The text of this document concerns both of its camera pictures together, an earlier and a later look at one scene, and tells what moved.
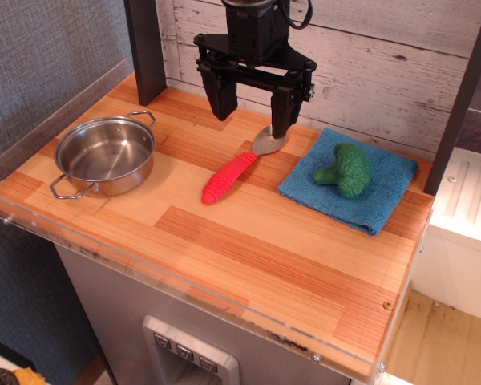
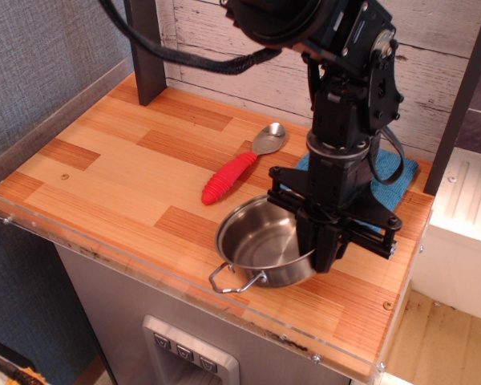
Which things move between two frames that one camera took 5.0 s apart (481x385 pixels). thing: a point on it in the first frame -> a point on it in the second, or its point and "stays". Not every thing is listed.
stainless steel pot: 113,155 -> 259,235
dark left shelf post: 146,45 stays
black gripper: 256,49 -> 337,185
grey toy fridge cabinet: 153,334 stays
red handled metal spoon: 230,175 stays
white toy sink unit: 455,262 stays
